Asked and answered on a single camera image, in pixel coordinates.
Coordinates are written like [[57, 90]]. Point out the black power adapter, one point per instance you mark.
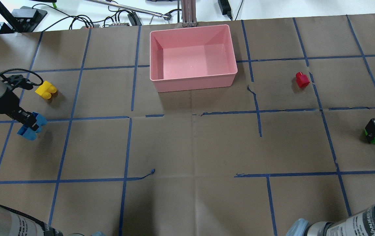
[[225, 8]]

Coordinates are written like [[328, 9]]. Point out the blue toy block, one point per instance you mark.
[[32, 125]]

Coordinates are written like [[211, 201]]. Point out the yellow toy block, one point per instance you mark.
[[46, 90]]

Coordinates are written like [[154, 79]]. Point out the silver metal rod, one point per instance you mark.
[[166, 16]]

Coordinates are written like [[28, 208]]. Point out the red toy block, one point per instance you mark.
[[302, 80]]

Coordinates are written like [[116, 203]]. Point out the black tripod stand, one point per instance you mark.
[[22, 20]]

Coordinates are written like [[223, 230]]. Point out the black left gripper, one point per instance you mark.
[[1, 101]]

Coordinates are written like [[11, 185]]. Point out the aluminium frame post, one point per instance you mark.
[[189, 18]]

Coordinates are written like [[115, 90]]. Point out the pink plastic box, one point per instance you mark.
[[192, 58]]

